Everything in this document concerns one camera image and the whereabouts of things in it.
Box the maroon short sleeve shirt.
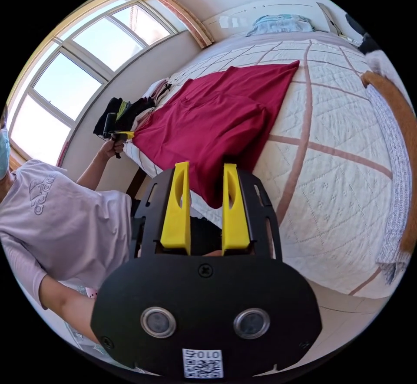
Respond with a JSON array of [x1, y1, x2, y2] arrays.
[[132, 59, 301, 210]]

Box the bed with white quilt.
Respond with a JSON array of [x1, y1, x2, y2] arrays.
[[123, 6, 413, 297]]

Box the window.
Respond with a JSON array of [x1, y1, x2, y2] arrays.
[[6, 0, 187, 164]]

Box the person's left forearm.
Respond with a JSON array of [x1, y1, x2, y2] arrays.
[[76, 153, 111, 191]]

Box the pink curtain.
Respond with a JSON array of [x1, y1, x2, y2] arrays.
[[129, 0, 215, 49]]

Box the person's body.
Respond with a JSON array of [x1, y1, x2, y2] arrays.
[[0, 104, 133, 355]]

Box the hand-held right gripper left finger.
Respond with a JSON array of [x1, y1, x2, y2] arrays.
[[160, 161, 192, 248]]

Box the light blue pillow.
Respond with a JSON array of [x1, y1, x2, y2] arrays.
[[245, 14, 315, 37]]

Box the pile of clothes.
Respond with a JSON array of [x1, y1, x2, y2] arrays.
[[93, 78, 173, 138]]

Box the grey knitted blanket, brown edge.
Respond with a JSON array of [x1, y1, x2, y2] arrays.
[[361, 71, 416, 286]]

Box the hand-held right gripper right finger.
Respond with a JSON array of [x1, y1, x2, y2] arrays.
[[222, 163, 252, 250]]

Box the person's left hand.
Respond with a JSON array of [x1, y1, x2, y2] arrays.
[[99, 139, 126, 163]]

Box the person's right forearm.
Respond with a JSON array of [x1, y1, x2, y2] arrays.
[[40, 274, 102, 346]]

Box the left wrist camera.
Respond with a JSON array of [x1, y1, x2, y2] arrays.
[[103, 112, 118, 140]]

